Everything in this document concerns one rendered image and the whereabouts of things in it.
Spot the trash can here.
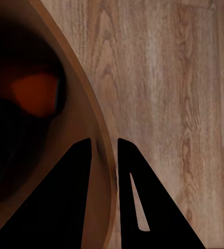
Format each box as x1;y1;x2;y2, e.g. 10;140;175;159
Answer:
0;0;117;249

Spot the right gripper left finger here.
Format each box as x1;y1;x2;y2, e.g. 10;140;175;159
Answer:
0;138;92;249

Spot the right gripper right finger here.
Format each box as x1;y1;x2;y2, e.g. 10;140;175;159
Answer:
118;138;205;249

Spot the can of soda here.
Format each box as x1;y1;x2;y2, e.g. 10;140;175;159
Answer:
0;58;62;118
0;98;26;180

